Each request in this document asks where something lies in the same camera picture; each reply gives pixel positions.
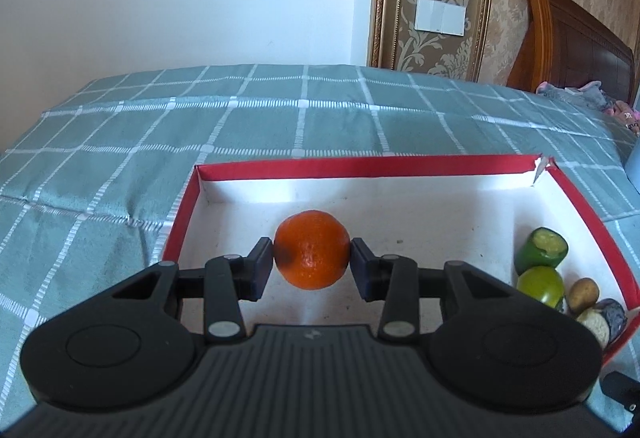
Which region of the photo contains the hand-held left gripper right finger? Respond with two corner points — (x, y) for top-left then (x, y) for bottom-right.
(350, 238), (516, 344)

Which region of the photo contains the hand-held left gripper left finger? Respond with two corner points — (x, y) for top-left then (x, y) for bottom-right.
(112, 238), (275, 344)

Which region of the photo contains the orange tangerine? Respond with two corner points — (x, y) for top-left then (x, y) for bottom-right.
(273, 212), (352, 290)

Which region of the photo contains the dark cut cylinder piece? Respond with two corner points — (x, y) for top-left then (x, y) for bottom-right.
(575, 298), (628, 351)

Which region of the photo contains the small tan potato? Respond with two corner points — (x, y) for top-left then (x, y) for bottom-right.
(566, 278), (600, 315)

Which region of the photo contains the red cardboard box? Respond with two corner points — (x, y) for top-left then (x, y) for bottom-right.
(164, 154), (640, 366)

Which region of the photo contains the green lime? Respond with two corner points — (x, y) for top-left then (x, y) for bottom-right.
(516, 266), (566, 310)

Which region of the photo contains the green plaid bedspread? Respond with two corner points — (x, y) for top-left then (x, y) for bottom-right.
(0, 64), (640, 419)

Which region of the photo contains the green cucumber piece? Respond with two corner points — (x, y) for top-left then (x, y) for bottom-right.
(514, 227), (570, 271)

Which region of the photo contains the pile of clothes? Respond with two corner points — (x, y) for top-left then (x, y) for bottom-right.
(536, 79), (640, 135)

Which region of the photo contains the wooden headboard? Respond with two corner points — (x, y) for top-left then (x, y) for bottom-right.
(506, 0), (638, 106)

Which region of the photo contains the white wall switch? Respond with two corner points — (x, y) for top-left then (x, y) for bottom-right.
(414, 0), (469, 35)

